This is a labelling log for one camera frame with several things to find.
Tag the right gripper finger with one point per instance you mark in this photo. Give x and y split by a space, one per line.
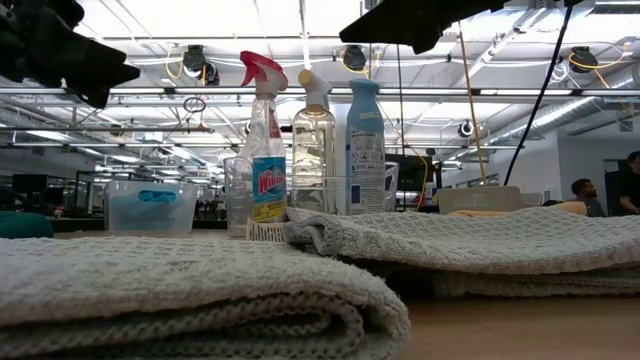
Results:
415 25

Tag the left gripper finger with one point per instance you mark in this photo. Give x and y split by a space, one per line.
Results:
100 75

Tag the light blue air freshener bottle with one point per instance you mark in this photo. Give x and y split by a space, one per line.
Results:
366 160

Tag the amber spray bottle white trigger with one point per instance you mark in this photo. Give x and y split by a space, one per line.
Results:
314 150

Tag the dark green cloth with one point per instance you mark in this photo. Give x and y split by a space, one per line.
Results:
22 225

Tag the red-trigger glass cleaner spray bottle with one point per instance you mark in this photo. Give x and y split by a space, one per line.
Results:
269 185

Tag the grey waffle towel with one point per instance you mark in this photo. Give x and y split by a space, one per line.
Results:
150 280
475 240

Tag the orange cloth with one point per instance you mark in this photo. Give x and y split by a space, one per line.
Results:
570 207

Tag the frosted translucent plastic bin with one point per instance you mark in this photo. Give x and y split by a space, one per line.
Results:
111 187

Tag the black monitor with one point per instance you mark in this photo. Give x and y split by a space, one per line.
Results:
412 172

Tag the clear plastic bin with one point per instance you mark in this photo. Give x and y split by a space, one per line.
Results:
237 200

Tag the person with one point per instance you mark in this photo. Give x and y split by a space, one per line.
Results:
631 185
585 192

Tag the black aluminium table frame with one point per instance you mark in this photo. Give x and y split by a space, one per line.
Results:
75 225

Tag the silver ventilation duct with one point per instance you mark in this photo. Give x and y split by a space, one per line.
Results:
575 110

